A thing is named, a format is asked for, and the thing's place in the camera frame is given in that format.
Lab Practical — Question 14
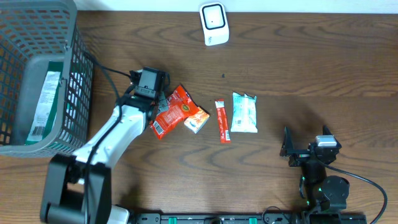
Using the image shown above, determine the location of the mint green snack packet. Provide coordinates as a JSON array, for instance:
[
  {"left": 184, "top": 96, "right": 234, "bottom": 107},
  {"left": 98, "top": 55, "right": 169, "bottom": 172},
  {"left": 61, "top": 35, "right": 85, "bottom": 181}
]
[{"left": 230, "top": 92, "right": 258, "bottom": 133}]

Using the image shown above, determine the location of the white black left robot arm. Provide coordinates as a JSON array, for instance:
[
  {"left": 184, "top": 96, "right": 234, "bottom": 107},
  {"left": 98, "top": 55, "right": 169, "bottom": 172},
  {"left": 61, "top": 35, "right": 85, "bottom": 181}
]
[{"left": 40, "top": 67, "right": 170, "bottom": 223}]

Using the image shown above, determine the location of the red stick packet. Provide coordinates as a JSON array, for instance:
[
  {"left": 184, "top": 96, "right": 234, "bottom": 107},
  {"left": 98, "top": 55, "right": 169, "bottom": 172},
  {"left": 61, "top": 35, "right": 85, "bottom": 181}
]
[{"left": 215, "top": 99, "right": 231, "bottom": 144}]

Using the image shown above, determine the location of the orange white small packet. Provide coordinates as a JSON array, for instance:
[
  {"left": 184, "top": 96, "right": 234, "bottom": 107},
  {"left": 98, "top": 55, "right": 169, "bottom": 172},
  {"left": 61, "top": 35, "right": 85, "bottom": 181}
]
[{"left": 184, "top": 107, "right": 210, "bottom": 134}]

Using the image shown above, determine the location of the red snack bag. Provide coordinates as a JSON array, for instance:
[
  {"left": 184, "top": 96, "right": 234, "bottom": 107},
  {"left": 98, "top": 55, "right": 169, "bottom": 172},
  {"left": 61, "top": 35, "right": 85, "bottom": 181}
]
[{"left": 150, "top": 85, "right": 199, "bottom": 139}]

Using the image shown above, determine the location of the green white packet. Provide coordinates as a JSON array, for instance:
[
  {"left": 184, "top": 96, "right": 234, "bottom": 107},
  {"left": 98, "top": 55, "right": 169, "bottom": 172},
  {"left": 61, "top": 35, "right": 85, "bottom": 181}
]
[{"left": 25, "top": 61, "right": 63, "bottom": 145}]

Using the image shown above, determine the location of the white barcode scanner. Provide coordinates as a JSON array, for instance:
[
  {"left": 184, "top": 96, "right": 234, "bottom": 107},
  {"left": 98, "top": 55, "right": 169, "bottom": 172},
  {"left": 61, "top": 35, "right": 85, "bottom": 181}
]
[{"left": 199, "top": 2, "right": 229, "bottom": 46}]

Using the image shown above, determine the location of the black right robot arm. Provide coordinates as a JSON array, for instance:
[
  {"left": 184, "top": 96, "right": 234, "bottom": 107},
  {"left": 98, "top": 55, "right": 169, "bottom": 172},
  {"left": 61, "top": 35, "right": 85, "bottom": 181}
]
[{"left": 280, "top": 126, "right": 349, "bottom": 213}]

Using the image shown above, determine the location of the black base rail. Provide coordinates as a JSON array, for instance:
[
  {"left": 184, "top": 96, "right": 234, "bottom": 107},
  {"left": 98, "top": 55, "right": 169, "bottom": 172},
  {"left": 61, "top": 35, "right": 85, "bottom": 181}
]
[{"left": 127, "top": 212, "right": 367, "bottom": 224}]

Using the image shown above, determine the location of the grey plastic mesh basket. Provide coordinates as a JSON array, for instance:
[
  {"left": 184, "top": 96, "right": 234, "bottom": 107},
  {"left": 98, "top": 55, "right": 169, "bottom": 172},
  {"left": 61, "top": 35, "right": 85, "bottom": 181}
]
[{"left": 1, "top": 1, "right": 94, "bottom": 157}]

